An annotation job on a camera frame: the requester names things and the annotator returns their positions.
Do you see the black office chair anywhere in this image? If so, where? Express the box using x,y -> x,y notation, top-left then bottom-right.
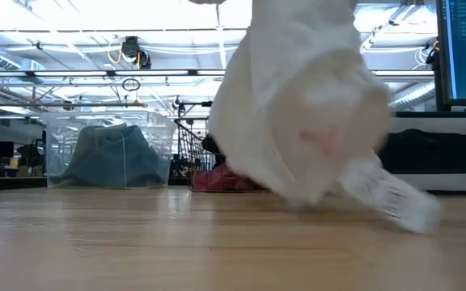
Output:
16,139 -> 46,177

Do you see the black metal stand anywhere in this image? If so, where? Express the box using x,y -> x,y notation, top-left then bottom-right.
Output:
177,100 -> 214,119

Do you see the maroon cloth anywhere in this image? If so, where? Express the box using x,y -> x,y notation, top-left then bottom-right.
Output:
191,161 -> 265,192

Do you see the black ceiling device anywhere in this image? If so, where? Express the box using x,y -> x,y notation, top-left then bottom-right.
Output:
120,35 -> 153,70

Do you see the navy fabric storage bin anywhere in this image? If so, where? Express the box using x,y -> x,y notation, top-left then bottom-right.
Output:
378,110 -> 466,193

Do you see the black cable loop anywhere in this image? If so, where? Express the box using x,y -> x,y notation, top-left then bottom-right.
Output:
121,77 -> 142,92

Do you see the black cloth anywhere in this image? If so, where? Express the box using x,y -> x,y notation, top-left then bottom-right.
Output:
201,134 -> 226,170

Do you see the white lace cloth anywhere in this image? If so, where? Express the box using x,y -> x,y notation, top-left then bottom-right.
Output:
207,0 -> 443,235

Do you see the clear plastic bin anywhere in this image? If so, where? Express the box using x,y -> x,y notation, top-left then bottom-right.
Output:
40,109 -> 177,190

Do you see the black aluminium table frame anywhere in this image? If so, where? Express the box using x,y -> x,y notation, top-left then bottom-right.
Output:
0,176 -> 48,192

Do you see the blue cloth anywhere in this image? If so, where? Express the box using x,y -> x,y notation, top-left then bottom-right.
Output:
103,124 -> 169,188

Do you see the copper wire basket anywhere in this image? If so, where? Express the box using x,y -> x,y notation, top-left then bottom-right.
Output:
174,116 -> 266,193

